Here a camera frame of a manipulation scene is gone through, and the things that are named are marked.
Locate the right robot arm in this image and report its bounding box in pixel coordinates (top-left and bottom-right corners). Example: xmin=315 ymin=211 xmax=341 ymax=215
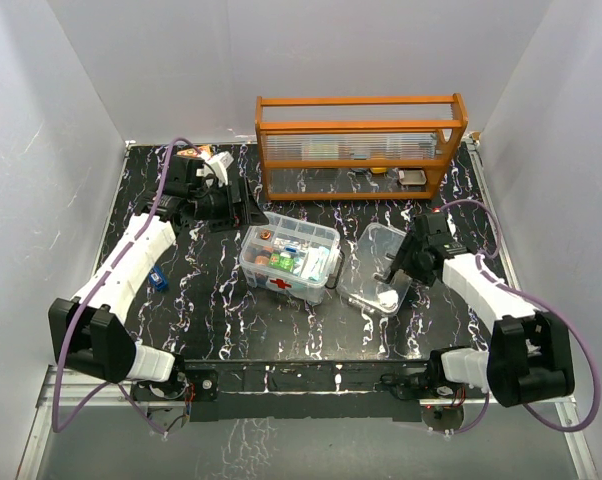
xmin=386 ymin=212 xmax=575 ymax=407

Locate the open cardboard box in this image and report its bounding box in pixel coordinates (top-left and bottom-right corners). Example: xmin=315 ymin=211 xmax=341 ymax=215
xmin=398 ymin=169 xmax=427 ymax=186

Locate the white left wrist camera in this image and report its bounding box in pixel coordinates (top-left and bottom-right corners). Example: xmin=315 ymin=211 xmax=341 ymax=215
xmin=200 ymin=151 xmax=234 ymax=186

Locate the amber bottle orange cap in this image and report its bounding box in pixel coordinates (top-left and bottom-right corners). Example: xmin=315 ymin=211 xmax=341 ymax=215
xmin=253 ymin=245 xmax=274 ymax=266

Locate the blue stapler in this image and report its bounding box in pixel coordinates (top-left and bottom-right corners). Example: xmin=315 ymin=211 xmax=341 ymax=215
xmin=148 ymin=266 xmax=168 ymax=292

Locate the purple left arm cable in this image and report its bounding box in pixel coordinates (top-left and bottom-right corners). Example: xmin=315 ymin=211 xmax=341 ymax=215
xmin=50 ymin=137 xmax=202 ymax=435

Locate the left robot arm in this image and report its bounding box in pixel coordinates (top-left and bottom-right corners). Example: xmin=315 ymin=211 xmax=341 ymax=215
xmin=48 ymin=152 xmax=268 ymax=399

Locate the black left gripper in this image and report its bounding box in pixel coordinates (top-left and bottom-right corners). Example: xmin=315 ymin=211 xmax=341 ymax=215
xmin=190 ymin=177 xmax=269 ymax=233

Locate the clear kit box lid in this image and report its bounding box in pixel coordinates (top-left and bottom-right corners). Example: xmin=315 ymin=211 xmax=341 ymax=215
xmin=337 ymin=222 xmax=412 ymax=317

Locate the orange wooden shelf rack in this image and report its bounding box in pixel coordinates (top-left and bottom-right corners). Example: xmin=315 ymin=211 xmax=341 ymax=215
xmin=255 ymin=93 xmax=469 ymax=201

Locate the orange snack packet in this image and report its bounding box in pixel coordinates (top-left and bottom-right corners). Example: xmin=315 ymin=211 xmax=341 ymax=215
xmin=177 ymin=145 xmax=213 ymax=158

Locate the green wind oil box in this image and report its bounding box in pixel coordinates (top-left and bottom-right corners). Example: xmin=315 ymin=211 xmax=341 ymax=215
xmin=269 ymin=253 xmax=295 ymax=272

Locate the clear medicine kit box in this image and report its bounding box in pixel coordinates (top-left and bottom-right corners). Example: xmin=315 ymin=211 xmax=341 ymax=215
xmin=238 ymin=210 xmax=346 ymax=306

